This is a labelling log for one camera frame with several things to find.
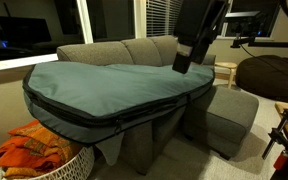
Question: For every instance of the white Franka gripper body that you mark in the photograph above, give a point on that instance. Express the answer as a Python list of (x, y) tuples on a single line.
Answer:
[(200, 20)]

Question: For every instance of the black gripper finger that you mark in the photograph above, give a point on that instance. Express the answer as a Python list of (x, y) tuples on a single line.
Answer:
[(183, 63)]

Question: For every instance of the black zip pull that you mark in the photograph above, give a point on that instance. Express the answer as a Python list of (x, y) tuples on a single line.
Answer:
[(118, 126)]

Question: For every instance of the large green zip bag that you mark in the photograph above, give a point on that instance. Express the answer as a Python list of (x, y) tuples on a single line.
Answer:
[(100, 86)]

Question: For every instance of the white window blinds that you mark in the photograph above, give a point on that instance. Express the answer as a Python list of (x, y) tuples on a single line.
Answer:
[(160, 16)]

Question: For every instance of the grey fabric sofa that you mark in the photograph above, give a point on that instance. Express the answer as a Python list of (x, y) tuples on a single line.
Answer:
[(144, 50)]

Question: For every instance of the small wooden stool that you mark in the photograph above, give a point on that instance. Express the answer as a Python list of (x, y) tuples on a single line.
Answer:
[(226, 65)]

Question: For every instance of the dark brown bean bag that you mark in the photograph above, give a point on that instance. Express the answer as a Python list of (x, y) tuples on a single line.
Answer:
[(270, 78)]

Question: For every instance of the grey hanging cloth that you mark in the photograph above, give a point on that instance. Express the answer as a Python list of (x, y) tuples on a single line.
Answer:
[(112, 150)]

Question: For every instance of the black metal clamp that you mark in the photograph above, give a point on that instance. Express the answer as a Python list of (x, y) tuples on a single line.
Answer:
[(277, 135)]

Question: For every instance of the orange patterned blanket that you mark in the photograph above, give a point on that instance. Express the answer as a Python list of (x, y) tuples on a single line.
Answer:
[(34, 146)]

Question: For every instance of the black camera on mount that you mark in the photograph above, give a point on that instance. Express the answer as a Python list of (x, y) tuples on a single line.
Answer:
[(244, 20)]

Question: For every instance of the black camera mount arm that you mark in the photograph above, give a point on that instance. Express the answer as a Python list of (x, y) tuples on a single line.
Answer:
[(274, 44)]

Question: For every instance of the white window frame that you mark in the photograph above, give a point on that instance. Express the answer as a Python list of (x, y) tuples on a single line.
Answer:
[(84, 20)]

